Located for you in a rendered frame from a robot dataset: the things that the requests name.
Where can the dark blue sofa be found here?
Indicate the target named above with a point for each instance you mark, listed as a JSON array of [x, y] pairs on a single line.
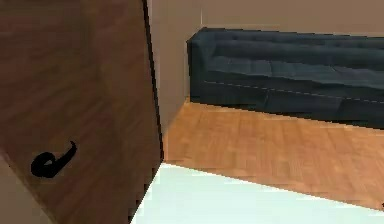
[[286, 73]]

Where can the brown wooden room door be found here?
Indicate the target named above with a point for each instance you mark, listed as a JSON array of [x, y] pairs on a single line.
[[86, 83]]

